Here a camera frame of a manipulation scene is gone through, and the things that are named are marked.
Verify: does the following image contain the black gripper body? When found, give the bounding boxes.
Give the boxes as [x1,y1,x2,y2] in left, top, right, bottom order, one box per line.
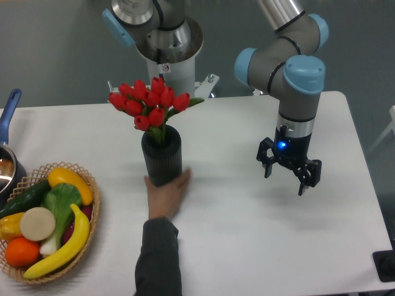
[269,123,312,168]

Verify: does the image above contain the yellow bell pepper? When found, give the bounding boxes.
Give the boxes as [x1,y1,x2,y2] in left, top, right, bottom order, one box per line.
[0,212,25,241]

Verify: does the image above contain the dark grey ribbed vase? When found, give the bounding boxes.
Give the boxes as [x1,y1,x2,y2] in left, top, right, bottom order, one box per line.
[141,125,183,187]

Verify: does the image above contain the yellow squash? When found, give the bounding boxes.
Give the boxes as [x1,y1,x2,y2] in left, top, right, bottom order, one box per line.
[48,167,94,206]

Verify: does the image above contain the black device at edge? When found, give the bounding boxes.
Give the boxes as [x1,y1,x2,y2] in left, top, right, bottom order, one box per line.
[372,250,394,282]

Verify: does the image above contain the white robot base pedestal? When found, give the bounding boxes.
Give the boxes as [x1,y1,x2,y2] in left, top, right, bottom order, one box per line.
[106,15,220,104]

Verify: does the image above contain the blue handled saucepan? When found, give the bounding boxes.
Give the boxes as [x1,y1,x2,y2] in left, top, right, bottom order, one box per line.
[1,89,27,208]

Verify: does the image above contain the purple eggplant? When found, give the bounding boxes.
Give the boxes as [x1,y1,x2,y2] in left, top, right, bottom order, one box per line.
[62,205,93,245]

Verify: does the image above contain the beige round slice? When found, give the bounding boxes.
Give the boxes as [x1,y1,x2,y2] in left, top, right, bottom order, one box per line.
[20,207,56,241]

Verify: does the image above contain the woven wicker basket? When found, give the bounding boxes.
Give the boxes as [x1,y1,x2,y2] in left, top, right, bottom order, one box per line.
[1,162,100,285]

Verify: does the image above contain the person's hand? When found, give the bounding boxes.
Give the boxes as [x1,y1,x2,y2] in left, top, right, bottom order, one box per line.
[144,168,192,220]

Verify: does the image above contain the green bok choy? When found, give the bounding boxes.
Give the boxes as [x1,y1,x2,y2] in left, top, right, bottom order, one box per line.
[39,183,81,258]

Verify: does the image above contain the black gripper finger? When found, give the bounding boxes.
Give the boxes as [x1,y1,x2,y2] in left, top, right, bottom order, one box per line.
[293,159,322,196]
[256,138,277,178]

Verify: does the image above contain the red tulip bouquet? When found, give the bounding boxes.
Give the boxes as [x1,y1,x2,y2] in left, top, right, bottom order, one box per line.
[108,77,204,146]

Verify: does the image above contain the yellow banana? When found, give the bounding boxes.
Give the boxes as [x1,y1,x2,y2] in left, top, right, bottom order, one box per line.
[23,203,89,279]

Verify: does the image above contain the white frame at right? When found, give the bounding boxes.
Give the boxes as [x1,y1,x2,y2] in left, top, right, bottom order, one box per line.
[368,106,395,154]

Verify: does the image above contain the dark grey sleeved forearm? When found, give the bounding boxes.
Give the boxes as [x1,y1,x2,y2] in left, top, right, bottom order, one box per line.
[135,217,182,295]

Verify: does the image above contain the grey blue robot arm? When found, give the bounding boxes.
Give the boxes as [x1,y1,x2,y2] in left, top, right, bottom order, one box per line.
[102,1,329,191]

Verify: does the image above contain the orange fruit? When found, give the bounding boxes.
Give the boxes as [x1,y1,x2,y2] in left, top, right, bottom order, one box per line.
[5,237,40,267]

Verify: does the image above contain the green cucumber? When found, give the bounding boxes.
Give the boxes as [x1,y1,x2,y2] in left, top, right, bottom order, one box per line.
[1,179,51,218]

